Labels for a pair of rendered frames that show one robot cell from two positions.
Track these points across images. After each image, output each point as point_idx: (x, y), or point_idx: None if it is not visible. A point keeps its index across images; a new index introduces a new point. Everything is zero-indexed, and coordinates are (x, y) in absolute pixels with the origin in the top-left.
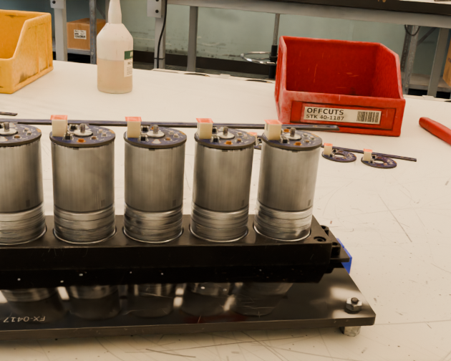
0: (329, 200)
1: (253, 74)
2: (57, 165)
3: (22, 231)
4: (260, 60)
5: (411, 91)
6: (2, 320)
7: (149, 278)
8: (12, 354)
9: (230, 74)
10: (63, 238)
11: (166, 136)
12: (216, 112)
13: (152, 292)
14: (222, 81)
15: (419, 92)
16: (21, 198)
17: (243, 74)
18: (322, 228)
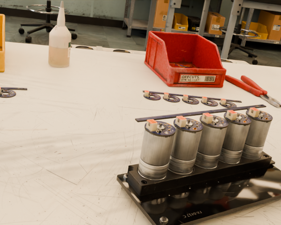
0: None
1: (30, 18)
2: (183, 140)
3: (165, 172)
4: (35, 9)
5: (131, 29)
6: (187, 216)
7: (216, 185)
8: None
9: (16, 18)
10: (178, 172)
11: (218, 120)
12: (128, 77)
13: (224, 191)
14: (107, 53)
15: (136, 30)
16: (168, 157)
17: (24, 18)
18: None
